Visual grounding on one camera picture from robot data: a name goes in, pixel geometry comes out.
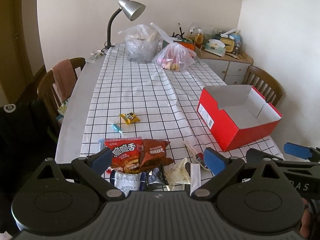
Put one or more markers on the black sesame snack packet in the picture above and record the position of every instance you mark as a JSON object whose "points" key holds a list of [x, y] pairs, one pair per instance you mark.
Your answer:
{"points": [[156, 178]]}

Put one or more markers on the white blue snack packet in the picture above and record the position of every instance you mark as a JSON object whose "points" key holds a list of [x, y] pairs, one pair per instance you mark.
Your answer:
{"points": [[127, 182]]}

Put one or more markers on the pink plastic bag of snacks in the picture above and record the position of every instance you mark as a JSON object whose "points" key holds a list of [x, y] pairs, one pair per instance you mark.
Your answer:
{"points": [[173, 56]]}

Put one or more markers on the small packet by lamp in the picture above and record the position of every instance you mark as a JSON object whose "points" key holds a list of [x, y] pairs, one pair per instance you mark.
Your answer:
{"points": [[95, 56]]}

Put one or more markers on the amber bottle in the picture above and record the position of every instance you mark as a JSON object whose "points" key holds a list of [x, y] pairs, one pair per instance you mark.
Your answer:
{"points": [[198, 40]]}

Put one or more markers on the light blue packet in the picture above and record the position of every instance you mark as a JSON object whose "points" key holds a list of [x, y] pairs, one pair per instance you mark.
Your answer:
{"points": [[101, 144]]}

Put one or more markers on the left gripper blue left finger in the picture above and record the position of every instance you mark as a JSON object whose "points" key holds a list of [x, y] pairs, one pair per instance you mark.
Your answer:
{"points": [[89, 170]]}

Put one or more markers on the brown Oreo snack bag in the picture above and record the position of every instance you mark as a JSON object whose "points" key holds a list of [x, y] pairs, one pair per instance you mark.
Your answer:
{"points": [[155, 154]]}

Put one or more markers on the person right hand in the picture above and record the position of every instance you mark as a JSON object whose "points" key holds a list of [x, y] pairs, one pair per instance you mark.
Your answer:
{"points": [[305, 220]]}

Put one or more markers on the wooden chair with pink towel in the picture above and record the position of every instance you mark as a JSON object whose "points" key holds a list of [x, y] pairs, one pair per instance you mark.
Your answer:
{"points": [[56, 87]]}

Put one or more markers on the yellow container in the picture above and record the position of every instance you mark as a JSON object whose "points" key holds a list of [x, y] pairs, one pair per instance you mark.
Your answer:
{"points": [[229, 44]]}

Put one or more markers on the silver desk lamp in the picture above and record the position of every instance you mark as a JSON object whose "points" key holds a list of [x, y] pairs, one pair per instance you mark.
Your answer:
{"points": [[127, 11]]}

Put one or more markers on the red lion snack bag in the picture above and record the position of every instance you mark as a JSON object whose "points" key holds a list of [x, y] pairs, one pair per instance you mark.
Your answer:
{"points": [[126, 154]]}

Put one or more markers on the tissue box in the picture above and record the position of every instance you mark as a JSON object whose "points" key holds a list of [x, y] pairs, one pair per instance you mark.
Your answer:
{"points": [[215, 47]]}

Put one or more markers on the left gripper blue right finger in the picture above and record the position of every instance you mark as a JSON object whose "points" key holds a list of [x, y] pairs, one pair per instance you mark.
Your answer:
{"points": [[227, 171]]}

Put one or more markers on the red cardboard box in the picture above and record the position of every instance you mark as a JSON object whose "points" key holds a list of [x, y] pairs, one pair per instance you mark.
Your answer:
{"points": [[237, 115]]}

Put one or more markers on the clear plastic bag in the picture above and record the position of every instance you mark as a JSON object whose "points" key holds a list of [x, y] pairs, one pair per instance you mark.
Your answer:
{"points": [[141, 43]]}

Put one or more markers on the white drawer cabinet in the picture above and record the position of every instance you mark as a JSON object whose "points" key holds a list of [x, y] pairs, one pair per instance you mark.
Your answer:
{"points": [[231, 70]]}

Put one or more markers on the orange pen holder box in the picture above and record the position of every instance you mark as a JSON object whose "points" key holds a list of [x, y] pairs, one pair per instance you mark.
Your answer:
{"points": [[184, 40]]}

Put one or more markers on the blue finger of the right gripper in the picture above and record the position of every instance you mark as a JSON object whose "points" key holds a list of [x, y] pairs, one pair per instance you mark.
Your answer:
{"points": [[299, 151], [254, 156]]}

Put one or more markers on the wooden chair right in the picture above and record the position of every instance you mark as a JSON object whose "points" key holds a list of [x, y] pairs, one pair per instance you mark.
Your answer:
{"points": [[267, 85]]}

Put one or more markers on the silver foil snack packet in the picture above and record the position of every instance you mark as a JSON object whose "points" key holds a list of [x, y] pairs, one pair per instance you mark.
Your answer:
{"points": [[198, 156]]}

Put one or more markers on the blue candy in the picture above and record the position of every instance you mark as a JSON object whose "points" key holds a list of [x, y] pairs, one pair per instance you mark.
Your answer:
{"points": [[117, 128]]}

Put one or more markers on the yellow snack packet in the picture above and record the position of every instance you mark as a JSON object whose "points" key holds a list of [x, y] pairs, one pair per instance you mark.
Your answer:
{"points": [[130, 118]]}

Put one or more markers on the white clear snack wrapper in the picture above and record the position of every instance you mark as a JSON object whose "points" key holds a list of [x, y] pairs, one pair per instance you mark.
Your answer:
{"points": [[177, 175]]}

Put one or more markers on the white black grid tablecloth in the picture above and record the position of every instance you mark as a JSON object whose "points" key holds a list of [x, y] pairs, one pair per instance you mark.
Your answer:
{"points": [[165, 102]]}

